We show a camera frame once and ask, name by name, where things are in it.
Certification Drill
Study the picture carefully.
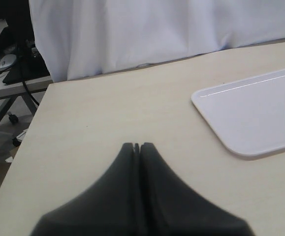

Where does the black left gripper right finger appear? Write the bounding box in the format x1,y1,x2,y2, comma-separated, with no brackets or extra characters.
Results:
139,143,254,236

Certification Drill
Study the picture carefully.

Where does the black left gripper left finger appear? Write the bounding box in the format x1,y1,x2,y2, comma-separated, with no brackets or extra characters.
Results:
31,143,139,236

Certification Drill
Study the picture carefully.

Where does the white rectangular plastic tray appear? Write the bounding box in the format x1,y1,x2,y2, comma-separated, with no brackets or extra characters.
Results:
191,68,285,158

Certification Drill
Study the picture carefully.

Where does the side desk with clutter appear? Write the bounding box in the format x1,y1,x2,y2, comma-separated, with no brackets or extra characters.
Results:
0,19,53,177

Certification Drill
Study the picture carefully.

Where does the white backdrop curtain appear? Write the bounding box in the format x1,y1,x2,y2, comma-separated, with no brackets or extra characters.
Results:
29,0,285,82

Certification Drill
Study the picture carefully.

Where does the white computer mouse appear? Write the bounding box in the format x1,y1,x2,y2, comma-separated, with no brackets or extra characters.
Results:
0,54,17,70

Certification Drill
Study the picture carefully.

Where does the black hanging cable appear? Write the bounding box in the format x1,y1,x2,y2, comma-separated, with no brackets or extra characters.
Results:
19,41,40,106

